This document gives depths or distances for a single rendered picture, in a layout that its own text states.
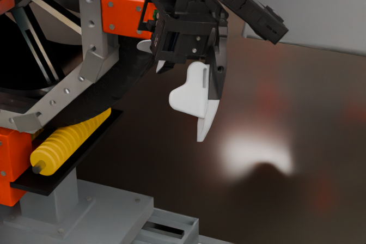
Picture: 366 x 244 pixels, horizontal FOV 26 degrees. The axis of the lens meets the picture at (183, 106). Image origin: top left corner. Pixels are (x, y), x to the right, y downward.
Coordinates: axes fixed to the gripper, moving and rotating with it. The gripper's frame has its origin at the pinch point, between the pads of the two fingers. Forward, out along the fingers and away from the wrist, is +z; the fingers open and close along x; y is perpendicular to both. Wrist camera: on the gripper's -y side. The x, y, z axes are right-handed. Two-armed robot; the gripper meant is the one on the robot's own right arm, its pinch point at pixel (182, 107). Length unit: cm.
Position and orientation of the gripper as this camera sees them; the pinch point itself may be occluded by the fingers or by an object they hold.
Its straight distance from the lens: 98.8
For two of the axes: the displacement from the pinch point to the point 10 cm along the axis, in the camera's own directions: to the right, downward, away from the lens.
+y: -9.0, -0.2, -4.3
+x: 3.4, 5.7, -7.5
